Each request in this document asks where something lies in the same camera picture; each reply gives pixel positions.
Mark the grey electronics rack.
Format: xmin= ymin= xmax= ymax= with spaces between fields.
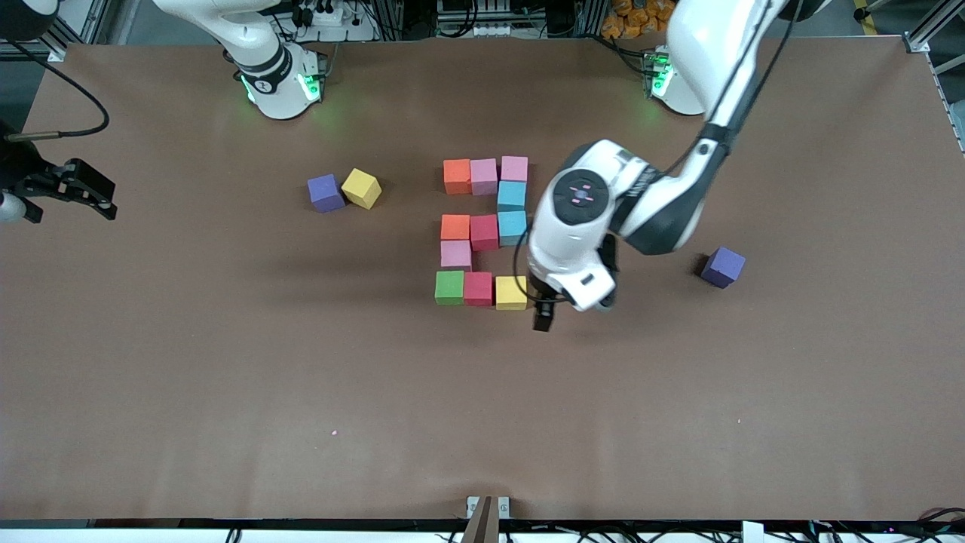
xmin=437 ymin=0 xmax=528 ymax=38

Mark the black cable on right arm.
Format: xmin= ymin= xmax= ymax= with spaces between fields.
xmin=4 ymin=41 xmax=111 ymax=144

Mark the purple foam cube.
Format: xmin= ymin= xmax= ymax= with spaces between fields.
xmin=700 ymin=246 xmax=747 ymax=289
xmin=308 ymin=174 xmax=346 ymax=213

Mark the green foam cube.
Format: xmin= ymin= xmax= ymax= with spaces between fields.
xmin=435 ymin=271 xmax=466 ymax=306

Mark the red foam cube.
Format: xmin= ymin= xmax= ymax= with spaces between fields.
xmin=469 ymin=214 xmax=500 ymax=251
xmin=464 ymin=272 xmax=495 ymax=307

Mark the brown table cover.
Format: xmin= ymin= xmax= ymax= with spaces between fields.
xmin=0 ymin=34 xmax=965 ymax=521

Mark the yellow foam cube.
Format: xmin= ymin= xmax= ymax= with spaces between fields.
xmin=341 ymin=168 xmax=382 ymax=210
xmin=495 ymin=276 xmax=528 ymax=311

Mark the aluminium frame strut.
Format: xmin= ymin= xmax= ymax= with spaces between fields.
xmin=45 ymin=0 xmax=114 ymax=63
xmin=905 ymin=0 xmax=965 ymax=54

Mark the pile of orange objects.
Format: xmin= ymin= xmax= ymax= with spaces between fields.
xmin=601 ymin=0 xmax=679 ymax=40

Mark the metal bracket with post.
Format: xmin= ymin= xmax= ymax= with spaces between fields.
xmin=461 ymin=495 xmax=511 ymax=543

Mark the white power strip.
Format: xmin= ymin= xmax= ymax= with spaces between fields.
xmin=305 ymin=0 xmax=363 ymax=27

